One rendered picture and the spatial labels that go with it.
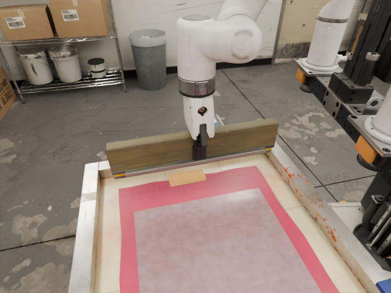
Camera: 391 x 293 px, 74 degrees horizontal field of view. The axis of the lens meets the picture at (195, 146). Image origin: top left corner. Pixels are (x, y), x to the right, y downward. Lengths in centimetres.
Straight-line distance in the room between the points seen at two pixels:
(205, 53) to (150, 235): 41
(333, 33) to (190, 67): 64
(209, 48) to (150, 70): 294
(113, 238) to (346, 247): 50
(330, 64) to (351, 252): 66
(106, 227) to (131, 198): 10
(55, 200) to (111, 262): 162
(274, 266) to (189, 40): 48
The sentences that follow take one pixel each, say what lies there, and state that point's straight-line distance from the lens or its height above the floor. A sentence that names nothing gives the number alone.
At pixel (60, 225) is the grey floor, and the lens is 203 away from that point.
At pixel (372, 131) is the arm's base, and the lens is 73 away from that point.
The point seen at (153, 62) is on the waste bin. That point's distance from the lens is 337.
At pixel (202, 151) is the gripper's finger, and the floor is 111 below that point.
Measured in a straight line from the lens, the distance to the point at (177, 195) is 71.
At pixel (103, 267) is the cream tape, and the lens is 62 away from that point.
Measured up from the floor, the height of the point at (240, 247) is 96.
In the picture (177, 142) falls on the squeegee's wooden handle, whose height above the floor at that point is 114.
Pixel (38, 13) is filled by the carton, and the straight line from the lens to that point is 341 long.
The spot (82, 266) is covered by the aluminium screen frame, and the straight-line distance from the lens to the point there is 60.
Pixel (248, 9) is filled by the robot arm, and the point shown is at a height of 139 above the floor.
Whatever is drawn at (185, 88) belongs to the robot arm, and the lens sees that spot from 51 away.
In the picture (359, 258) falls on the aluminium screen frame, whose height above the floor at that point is 99.
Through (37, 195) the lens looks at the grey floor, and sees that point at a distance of 232.
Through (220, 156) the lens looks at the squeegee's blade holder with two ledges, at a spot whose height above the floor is 108.
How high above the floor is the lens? 148
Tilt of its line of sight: 37 degrees down
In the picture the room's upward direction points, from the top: straight up
